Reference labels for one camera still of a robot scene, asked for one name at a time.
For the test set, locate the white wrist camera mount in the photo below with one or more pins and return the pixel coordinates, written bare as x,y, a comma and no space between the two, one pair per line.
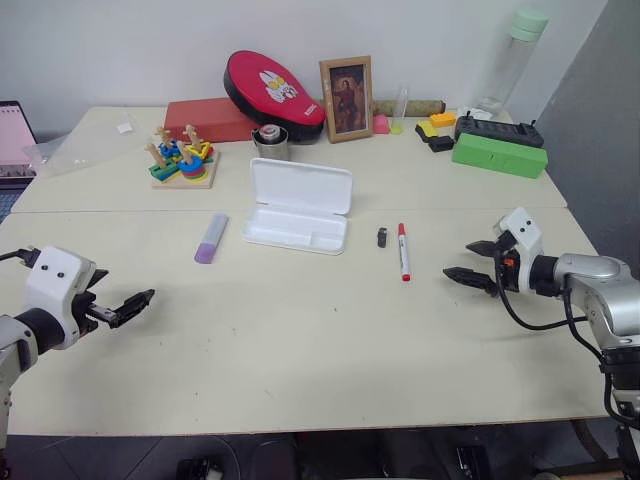
525,245
52,280

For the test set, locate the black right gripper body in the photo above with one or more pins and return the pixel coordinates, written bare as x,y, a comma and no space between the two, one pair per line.
507,270

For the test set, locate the yellow toy brick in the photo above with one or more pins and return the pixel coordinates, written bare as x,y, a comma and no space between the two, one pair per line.
442,120

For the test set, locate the wooden shape stacking toy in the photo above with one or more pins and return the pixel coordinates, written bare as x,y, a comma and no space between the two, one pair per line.
185,162

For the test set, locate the small pink block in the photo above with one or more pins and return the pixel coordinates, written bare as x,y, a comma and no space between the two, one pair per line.
381,125

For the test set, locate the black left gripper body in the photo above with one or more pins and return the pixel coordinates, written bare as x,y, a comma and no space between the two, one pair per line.
86,306

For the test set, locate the crumpled white paper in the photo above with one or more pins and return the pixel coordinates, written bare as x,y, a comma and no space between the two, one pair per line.
467,111

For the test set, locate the clear cylinder green base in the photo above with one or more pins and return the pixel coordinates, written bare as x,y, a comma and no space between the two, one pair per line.
398,120

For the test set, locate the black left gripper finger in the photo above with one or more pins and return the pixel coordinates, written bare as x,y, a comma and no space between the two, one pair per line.
100,277
127,306

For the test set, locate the small black block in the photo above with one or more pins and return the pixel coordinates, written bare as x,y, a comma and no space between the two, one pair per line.
441,144

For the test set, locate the brown patterned roll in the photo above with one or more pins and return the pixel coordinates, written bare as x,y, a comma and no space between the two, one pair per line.
420,106

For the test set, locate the clear plastic bag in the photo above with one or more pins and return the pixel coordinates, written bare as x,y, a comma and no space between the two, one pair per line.
75,150

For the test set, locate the wooden picture frame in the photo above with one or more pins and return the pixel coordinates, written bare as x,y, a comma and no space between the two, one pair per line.
346,100

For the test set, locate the red rectangular box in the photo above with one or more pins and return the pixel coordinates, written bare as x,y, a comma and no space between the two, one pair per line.
200,120

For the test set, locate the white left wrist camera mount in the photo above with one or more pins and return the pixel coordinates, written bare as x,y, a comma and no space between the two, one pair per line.
52,280

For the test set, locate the red white marker pen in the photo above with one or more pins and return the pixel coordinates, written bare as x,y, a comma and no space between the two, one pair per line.
404,252

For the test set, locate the curved wooden chair part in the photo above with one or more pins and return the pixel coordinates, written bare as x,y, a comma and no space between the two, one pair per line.
592,445

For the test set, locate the purple glue stick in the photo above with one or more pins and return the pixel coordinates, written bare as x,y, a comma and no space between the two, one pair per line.
211,240

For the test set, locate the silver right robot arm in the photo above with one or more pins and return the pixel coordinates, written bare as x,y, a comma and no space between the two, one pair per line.
595,295

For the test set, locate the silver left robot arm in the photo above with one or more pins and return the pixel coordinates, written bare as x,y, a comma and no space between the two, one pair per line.
20,335

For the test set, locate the clear bottle green lid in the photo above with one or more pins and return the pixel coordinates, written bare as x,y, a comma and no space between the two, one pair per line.
510,65

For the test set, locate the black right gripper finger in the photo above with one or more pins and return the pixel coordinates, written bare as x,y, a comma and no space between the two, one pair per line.
470,278
482,247

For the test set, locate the black yellow eraser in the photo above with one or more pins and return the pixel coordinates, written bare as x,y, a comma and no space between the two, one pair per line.
426,130

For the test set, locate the laptop computer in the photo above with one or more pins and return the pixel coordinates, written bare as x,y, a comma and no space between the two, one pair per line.
12,145

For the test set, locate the metal cup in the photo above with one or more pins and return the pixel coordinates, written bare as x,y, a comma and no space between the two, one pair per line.
271,145

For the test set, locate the red black padded pouch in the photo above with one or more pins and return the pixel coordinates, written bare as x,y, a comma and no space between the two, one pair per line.
275,92

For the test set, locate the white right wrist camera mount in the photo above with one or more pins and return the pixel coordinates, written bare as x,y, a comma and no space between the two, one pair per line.
525,245

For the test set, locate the green rectangular box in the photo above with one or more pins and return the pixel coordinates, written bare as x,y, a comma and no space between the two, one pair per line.
497,157

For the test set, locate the small black clip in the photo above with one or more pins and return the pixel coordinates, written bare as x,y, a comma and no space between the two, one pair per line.
382,237

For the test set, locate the white plastic case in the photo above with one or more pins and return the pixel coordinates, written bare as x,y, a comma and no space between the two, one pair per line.
300,207

